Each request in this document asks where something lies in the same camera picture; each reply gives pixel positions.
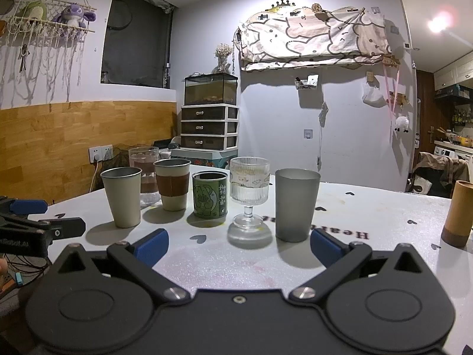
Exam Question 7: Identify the green printed cup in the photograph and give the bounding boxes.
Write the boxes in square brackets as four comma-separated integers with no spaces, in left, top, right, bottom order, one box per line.
[192,171,228,219]

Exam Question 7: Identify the small wall shelf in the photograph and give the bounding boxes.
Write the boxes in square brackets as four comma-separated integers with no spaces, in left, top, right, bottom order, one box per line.
[294,75,320,91]

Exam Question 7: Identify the brown door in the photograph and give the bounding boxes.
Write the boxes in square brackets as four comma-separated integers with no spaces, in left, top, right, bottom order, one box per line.
[414,70,440,163]

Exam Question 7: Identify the chair with beige cloth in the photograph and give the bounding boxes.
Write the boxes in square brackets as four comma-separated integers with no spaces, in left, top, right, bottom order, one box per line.
[406,151,469,198]

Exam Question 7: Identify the green plush toy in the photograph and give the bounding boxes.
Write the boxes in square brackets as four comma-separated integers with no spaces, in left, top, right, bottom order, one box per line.
[15,1,48,23]

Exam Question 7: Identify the white power cable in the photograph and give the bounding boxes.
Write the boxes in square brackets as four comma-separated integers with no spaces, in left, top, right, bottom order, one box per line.
[90,158,101,194]

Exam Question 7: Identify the white drawer unit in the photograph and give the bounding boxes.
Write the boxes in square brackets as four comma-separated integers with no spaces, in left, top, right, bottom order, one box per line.
[180,104,239,151]

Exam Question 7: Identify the ribbed glass goblet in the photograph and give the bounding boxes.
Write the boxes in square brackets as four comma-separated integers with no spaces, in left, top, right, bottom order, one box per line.
[230,156,271,230]

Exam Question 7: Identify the dried flower bouquet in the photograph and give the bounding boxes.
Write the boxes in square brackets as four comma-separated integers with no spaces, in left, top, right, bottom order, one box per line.
[211,43,234,75]

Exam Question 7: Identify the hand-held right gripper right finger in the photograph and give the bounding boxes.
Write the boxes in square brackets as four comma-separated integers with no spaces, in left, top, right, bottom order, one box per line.
[288,229,422,303]

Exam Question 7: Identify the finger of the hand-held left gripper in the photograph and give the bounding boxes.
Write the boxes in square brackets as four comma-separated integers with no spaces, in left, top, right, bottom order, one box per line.
[0,196,49,216]
[0,212,86,239]

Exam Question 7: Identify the glass fish tank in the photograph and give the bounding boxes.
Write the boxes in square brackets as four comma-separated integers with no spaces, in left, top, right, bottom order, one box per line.
[184,73,239,107]

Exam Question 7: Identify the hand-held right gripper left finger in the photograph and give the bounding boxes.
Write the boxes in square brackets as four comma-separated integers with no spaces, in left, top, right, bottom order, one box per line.
[52,228,192,304]

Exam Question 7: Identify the purple plush toy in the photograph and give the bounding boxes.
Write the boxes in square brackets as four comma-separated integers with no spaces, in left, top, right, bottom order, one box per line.
[52,4,97,39]

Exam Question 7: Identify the gold crown ornament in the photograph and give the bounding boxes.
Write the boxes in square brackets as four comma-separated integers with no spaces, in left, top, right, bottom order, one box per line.
[267,0,296,12]

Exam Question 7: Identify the grey metal cup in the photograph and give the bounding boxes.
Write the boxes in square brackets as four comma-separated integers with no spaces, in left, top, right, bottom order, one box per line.
[101,167,143,229]

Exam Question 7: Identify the frosted grey cup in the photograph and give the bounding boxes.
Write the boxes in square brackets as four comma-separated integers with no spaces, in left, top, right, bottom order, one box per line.
[275,168,321,242]

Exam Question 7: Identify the bunny printed cloth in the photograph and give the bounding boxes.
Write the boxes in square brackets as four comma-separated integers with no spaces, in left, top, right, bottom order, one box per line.
[236,5,393,72]

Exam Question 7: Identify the cream cup with brown sleeve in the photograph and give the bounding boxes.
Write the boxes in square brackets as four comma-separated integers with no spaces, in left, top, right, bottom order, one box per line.
[153,159,192,212]

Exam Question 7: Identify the hanging keys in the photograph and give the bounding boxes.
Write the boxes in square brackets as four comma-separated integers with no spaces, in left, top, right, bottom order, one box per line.
[18,44,30,73]

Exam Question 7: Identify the clear plastic cup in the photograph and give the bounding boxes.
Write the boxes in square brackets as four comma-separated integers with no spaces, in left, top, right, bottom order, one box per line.
[128,147,162,206]

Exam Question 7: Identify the white wall socket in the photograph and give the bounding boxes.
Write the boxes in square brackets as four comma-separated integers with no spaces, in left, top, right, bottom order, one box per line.
[88,144,114,163]

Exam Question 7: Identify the macrame wall hanger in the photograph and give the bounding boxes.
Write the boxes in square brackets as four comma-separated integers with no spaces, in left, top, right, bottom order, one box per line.
[0,0,98,105]

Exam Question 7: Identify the dark window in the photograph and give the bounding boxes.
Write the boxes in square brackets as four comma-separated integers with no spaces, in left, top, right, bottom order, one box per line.
[101,0,175,89]

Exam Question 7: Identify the white washing machine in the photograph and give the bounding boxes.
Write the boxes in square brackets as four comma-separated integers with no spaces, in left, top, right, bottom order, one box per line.
[433,146,470,163]

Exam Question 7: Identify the black cables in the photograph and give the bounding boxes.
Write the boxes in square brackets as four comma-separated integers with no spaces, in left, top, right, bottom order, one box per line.
[0,253,52,289]

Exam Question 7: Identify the brown bamboo cup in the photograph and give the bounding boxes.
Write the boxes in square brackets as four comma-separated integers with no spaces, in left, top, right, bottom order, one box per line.
[441,180,473,248]

